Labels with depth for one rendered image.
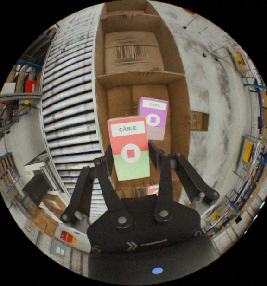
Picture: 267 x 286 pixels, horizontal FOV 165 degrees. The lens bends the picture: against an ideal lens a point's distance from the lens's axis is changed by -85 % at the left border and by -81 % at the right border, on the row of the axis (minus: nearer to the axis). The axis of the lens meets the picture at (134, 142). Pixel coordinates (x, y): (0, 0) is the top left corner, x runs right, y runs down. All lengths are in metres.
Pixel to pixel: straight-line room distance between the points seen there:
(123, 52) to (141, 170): 0.51
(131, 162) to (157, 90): 0.36
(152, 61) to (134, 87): 0.17
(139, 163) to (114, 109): 0.30
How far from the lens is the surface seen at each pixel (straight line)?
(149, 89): 0.47
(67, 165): 0.83
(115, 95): 0.46
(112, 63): 0.51
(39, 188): 1.08
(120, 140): 0.19
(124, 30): 0.67
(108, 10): 1.00
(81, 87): 0.67
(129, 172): 0.22
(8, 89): 0.79
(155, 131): 0.41
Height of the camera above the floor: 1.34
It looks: 72 degrees down
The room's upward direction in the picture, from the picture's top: 162 degrees clockwise
